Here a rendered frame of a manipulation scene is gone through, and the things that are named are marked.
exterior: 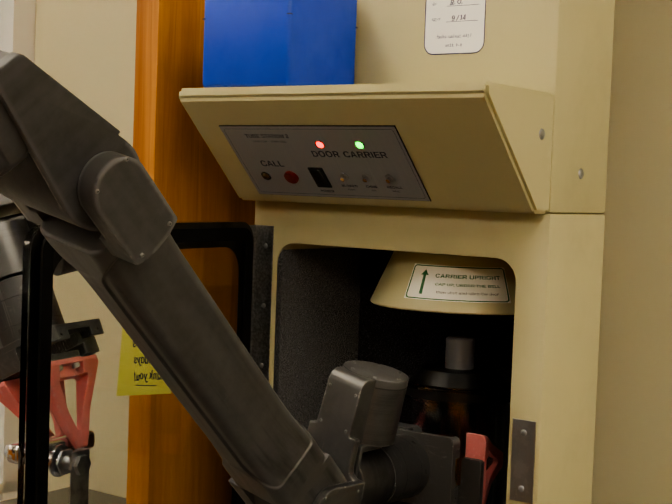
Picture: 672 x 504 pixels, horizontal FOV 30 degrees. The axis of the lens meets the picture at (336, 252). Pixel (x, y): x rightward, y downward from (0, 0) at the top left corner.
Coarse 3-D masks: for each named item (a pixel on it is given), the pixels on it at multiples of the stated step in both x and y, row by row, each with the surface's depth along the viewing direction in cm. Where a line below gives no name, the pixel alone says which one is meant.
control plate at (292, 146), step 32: (224, 128) 113; (256, 128) 111; (288, 128) 109; (320, 128) 107; (352, 128) 105; (384, 128) 103; (256, 160) 115; (288, 160) 112; (320, 160) 110; (352, 160) 108; (384, 160) 106; (288, 192) 116; (320, 192) 114; (352, 192) 112; (384, 192) 109; (416, 192) 107
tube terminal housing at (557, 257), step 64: (384, 0) 114; (512, 0) 106; (576, 0) 106; (384, 64) 114; (448, 64) 110; (512, 64) 106; (576, 64) 107; (576, 128) 107; (576, 192) 108; (512, 256) 107; (576, 256) 109; (576, 320) 110; (512, 384) 107; (576, 384) 110; (576, 448) 111
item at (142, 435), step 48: (96, 336) 102; (96, 384) 103; (144, 384) 108; (96, 432) 103; (144, 432) 108; (192, 432) 114; (48, 480) 98; (96, 480) 103; (144, 480) 109; (192, 480) 115
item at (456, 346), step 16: (448, 336) 121; (464, 336) 121; (448, 352) 120; (464, 352) 120; (432, 368) 120; (448, 368) 120; (464, 368) 120; (480, 368) 121; (432, 384) 118; (448, 384) 117; (464, 384) 117; (480, 384) 117; (496, 384) 118
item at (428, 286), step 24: (408, 264) 116; (432, 264) 115; (456, 264) 114; (480, 264) 114; (504, 264) 115; (384, 288) 118; (408, 288) 115; (432, 288) 114; (456, 288) 113; (480, 288) 113; (504, 288) 114; (456, 312) 112; (480, 312) 112; (504, 312) 113
